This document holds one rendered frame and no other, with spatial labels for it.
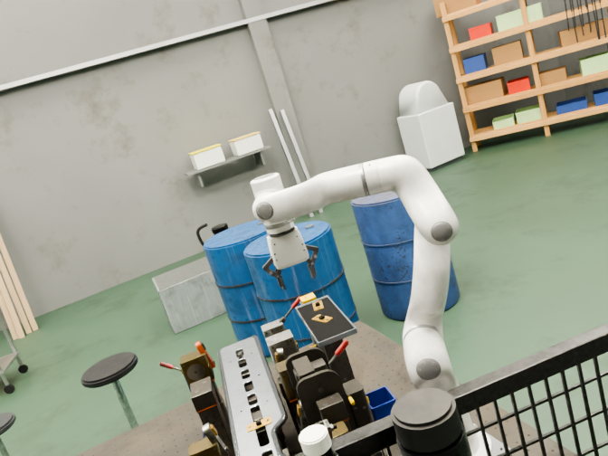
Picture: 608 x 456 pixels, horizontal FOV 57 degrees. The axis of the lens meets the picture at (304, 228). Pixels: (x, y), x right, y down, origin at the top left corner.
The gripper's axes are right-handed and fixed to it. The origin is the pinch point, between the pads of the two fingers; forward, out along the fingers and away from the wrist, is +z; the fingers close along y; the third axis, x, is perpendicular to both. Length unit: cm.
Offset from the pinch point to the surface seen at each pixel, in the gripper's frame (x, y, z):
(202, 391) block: -42, 42, 42
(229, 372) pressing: -55, 31, 45
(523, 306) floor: -190, -173, 145
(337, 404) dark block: 14.0, 2.1, 33.3
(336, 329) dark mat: -21.3, -9.6, 28.7
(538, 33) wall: -824, -679, -10
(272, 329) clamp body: -67, 9, 39
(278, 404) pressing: -17, 17, 45
